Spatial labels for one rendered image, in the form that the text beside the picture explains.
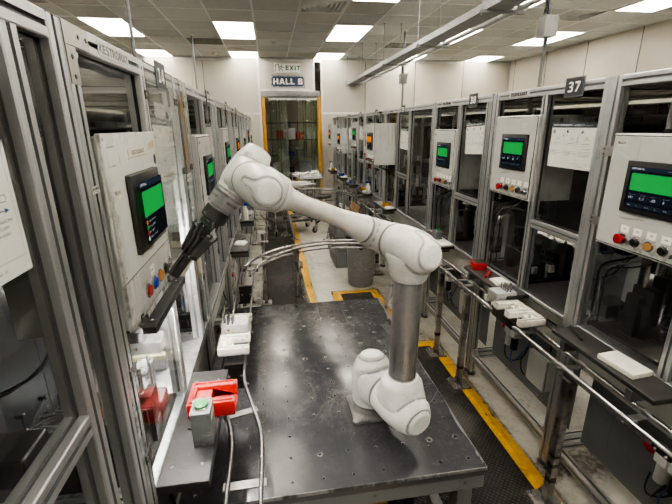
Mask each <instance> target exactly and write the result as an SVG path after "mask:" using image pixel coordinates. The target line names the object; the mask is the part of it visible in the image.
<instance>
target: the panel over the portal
mask: <svg viewBox="0 0 672 504"><path fill-rule="evenodd" d="M274 63H301V73H274ZM259 73H260V89H261V91H315V73H314V60H312V59H310V58H259ZM271 75H285V76H304V78H305V88H271Z"/></svg>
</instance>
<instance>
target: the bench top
mask: <svg viewBox="0 0 672 504"><path fill-rule="evenodd" d="M296 306H298V307H296ZM345 309H348V310H345ZM315 319H317V320H315ZM251 325H252V328H251V329H252V330H251V331H253V335H251V341H250V352H249V355H247V367H246V381H247V382H249V387H248V389H249V392H250V395H251V398H252V400H253V403H254V405H255V406H257V409H258V412H257V414H258V417H259V420H260V423H261V427H262V432H263V439H264V478H267V486H266V487H264V491H263V504H291V503H298V502H305V501H311V500H318V499H325V498H332V497H339V496H345V495H352V494H359V493H366V492H373V491H379V490H386V489H393V488H400V487H407V486H413V485H420V484H427V483H434V482H440V481H447V480H454V479H461V478H468V477H474V476H481V475H485V470H487V465H486V464H485V462H484V461H483V459H482V457H481V456H480V454H479V453H478V451H477V450H476V448H475V447H474V445H473V443H472V442H471V440H470V439H469V437H468V436H467V434H466V433H465V431H464V429H463V428H462V426H461V425H460V423H459V422H458V420H457V419H456V417H455V415H454V414H453V412H452V411H451V409H450V408H449V406H448V405H447V403H446V401H445V400H444V398H443V397H442V395H441V394H440V392H439V391H438V389H437V387H436V386H435V384H434V383H433V381H432V380H431V378H430V377H429V375H428V373H427V372H426V370H425V369H424V368H423V366H422V364H421V363H420V361H419V359H418V358H417V368H416V373H417V374H418V375H419V376H420V377H421V379H422V382H423V388H424V392H425V396H426V401H427V402H428V403H429V406H430V411H431V418H430V423H429V425H428V427H427V428H426V429H425V430H424V431H423V432H422V433H420V434H418V435H405V434H402V433H400V432H398V431H396V430H395V429H393V428H392V427H391V426H390V425H388V424H387V423H386V422H385V421H382V422H374V423H365V424H361V425H358V426H355V425H354V424H353V417H352V413H351V410H350V406H349V403H348V402H347V401H346V396H347V395H352V368H353V364H354V362H355V360H356V358H357V356H358V355H359V354H360V353H361V352H362V351H364V350H366V349H377V350H380V351H381V352H383V353H384V354H385V355H386V356H387V358H388V359H389V352H390V333H391V316H390V314H389V313H388V311H387V310H386V308H385V307H384V305H383V303H382V302H381V300H380V299H379V298H368V299H355V300H342V301H328V302H315V303H300V304H287V305H273V306H260V307H252V321H251ZM319 336H322V337H321V338H320V337H319ZM230 422H231V426H232V431H233V440H234V452H233V462H232V471H231V480H230V482H236V481H244V480H251V479H258V478H259V469H260V438H259V432H258V427H257V423H256V420H255V417H254V414H253V413H252V414H249V415H245V416H242V417H238V418H235V419H231V420H230ZM453 435H457V436H458V437H457V438H454V437H453ZM229 450H230V441H229V432H228V426H227V422H226V421H223V417H222V419H221V425H220V431H219V437H218V443H217V449H216V455H215V461H214V468H213V474H212V480H211V486H210V488H209V489H202V490H195V491H187V492H181V496H180V500H179V504H223V500H224V493H223V492H222V491H223V483H226V476H227V468H228V459H229ZM438 460H442V461H443V463H442V464H441V463H439V462H438ZM228 504H259V488H253V489H246V490H239V491H232V492H229V499H228Z"/></svg>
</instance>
